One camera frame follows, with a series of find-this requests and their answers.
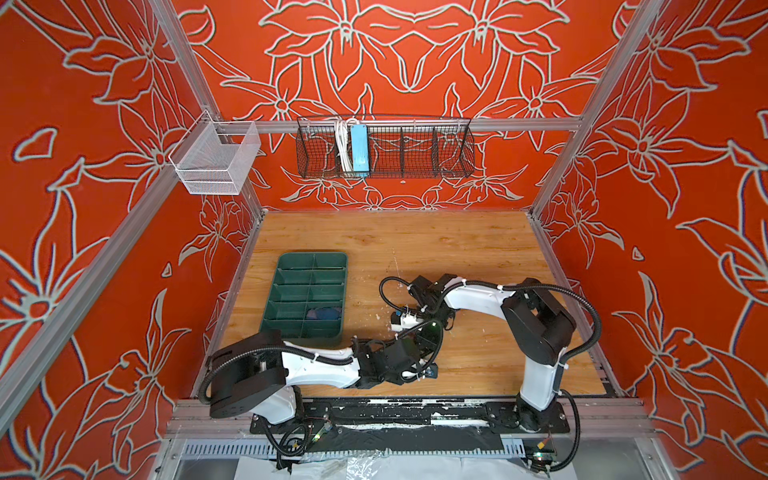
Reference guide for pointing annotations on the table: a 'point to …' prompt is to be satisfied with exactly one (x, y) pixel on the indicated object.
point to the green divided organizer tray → (306, 299)
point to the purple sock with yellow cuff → (324, 313)
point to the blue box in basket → (360, 150)
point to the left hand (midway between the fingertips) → (408, 349)
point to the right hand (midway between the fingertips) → (415, 352)
